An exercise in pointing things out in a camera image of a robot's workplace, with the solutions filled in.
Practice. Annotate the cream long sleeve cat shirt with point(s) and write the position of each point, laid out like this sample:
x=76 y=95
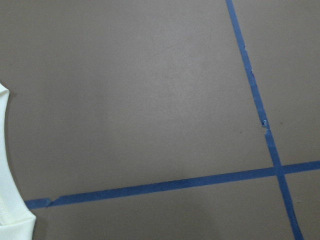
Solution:
x=16 y=221

